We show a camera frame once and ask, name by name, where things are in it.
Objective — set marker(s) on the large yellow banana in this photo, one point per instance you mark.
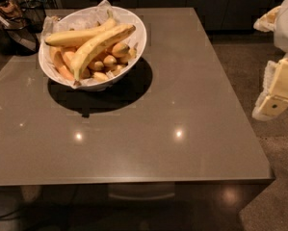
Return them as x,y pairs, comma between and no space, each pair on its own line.
74,38
94,46

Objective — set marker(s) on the large rear yellow banana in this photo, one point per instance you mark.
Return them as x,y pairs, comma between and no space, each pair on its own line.
74,38

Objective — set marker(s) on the large front yellow banana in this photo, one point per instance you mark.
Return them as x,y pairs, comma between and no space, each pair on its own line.
94,46

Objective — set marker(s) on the dark chair with clutter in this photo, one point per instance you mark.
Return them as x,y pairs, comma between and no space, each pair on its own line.
20,22

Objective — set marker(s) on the orange banana at left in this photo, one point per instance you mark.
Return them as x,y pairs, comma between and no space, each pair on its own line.
58,62

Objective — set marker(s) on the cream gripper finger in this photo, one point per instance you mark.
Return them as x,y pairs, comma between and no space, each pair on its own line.
273,100
267,22

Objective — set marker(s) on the white bowl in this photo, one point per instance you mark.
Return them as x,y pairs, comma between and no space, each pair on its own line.
130,60

